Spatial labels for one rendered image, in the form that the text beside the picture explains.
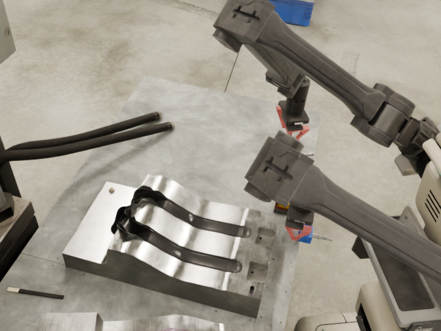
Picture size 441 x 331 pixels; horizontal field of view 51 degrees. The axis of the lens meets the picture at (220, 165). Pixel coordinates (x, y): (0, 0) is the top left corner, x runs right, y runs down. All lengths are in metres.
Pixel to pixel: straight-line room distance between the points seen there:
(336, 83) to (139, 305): 0.69
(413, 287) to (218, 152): 0.78
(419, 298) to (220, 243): 0.47
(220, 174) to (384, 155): 1.66
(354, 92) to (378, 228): 0.37
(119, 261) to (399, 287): 0.62
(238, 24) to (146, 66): 2.59
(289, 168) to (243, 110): 1.10
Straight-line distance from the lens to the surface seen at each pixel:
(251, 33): 0.86
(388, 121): 1.02
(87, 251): 1.22
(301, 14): 4.12
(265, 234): 1.24
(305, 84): 1.33
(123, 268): 1.18
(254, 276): 1.17
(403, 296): 1.02
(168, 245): 1.17
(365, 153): 2.95
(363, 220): 0.68
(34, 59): 3.64
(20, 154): 1.40
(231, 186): 1.44
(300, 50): 0.90
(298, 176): 0.64
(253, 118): 1.70
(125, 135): 1.50
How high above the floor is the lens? 1.84
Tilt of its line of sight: 44 degrees down
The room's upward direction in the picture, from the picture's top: 5 degrees clockwise
